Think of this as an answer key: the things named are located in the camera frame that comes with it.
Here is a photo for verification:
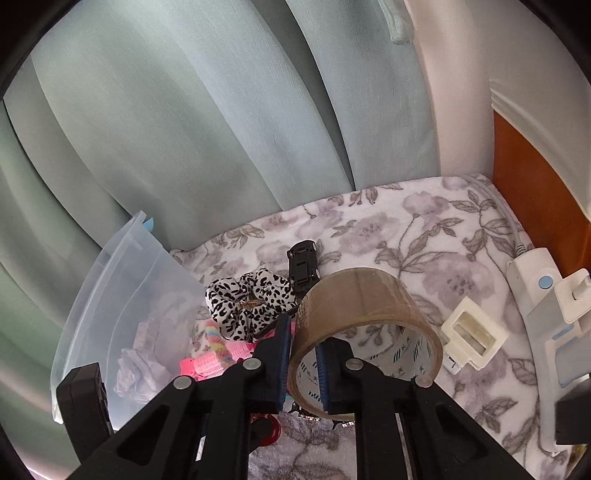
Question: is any leopard print scrunchie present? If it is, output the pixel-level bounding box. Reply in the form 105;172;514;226
205;268;296;342

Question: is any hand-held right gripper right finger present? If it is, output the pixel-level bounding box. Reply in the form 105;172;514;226
315;339;527;480

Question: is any red hair claw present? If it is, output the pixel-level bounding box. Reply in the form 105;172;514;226
252;413;281;448

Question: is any pastel rainbow hair accessory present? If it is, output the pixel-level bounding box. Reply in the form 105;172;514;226
196;320;232;365

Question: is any clear plastic storage container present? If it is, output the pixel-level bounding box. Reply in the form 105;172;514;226
50;211;213;423

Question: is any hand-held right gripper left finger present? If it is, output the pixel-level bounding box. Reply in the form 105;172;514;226
78;316;293;480

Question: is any pink hair roller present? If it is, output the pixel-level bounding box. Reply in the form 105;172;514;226
180;353;252;381

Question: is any black toy car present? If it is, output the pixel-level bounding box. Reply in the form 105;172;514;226
286;240;321;291

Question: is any grey floral blanket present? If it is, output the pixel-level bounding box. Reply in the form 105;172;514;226
168;173;550;480

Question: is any brown packing tape roll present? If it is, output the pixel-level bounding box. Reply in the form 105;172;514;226
288;267;444;422

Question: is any black plug adapter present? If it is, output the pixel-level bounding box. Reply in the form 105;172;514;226
555;381;591;446

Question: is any white plug adapter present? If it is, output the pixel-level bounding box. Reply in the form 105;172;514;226
555;270;591;324

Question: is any pale green curtain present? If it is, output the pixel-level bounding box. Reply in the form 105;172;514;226
0;0;444;467

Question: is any white plastic case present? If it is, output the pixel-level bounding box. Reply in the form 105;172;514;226
441;296;509;376

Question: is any white power strip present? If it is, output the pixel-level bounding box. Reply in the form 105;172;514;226
507;248;591;455

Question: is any crumpled white paper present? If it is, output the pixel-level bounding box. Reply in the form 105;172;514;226
115;318;162;402

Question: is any pale grey plug adapter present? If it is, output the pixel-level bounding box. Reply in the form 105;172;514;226
526;293;591;388

